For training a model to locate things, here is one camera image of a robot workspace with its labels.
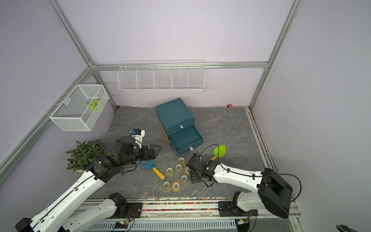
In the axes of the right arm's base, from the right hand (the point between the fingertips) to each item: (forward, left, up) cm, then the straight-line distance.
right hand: (195, 175), depth 83 cm
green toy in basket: (+31, +57, +27) cm, 71 cm away
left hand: (+7, +21, +19) cm, 29 cm away
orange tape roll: (+3, +5, -3) cm, 7 cm away
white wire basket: (+30, +67, +25) cm, 77 cm away
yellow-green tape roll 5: (-5, +16, -2) cm, 17 cm away
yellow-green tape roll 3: (+3, +15, -3) cm, 16 cm away
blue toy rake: (+8, +28, -3) cm, 29 cm away
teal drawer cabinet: (+26, +10, +18) cm, 33 cm away
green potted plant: (+4, +55, +19) cm, 58 cm away
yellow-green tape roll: (+10, +8, -2) cm, 13 cm away
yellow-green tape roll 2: (+5, +10, -2) cm, 11 cm away
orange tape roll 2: (-6, +11, -2) cm, 13 cm away
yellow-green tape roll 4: (-1, +6, -2) cm, 7 cm away
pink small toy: (+61, -32, -4) cm, 69 cm away
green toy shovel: (+16, -19, -3) cm, 25 cm away
